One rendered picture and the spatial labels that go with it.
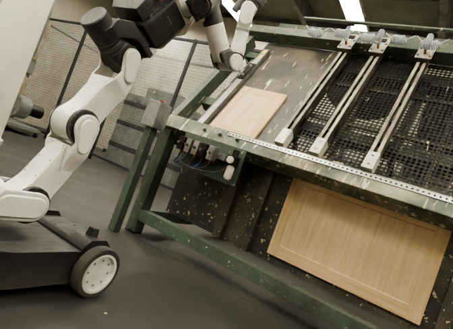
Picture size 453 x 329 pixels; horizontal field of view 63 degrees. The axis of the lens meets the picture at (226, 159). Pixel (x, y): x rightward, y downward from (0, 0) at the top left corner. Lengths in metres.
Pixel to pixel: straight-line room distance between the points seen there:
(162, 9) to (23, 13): 4.23
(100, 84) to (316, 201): 1.42
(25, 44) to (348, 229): 4.83
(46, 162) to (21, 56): 4.33
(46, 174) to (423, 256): 1.84
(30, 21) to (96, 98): 4.32
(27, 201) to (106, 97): 0.51
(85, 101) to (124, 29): 0.33
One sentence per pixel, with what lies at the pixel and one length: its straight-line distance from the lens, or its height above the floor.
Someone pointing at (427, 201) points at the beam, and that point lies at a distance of 2.01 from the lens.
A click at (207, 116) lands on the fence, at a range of 2.63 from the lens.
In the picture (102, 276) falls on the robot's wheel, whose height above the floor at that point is 0.08.
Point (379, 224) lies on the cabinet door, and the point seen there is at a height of 0.66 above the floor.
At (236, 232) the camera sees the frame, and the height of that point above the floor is 0.28.
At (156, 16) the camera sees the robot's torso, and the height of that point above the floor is 1.16.
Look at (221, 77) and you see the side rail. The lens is 3.07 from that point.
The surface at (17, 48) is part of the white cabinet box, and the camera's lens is 5.78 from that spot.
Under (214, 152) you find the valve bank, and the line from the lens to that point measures 2.27.
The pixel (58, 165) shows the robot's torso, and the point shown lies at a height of 0.45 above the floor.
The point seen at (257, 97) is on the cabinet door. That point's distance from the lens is 2.71.
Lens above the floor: 0.65
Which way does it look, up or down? 2 degrees up
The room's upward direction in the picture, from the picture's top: 20 degrees clockwise
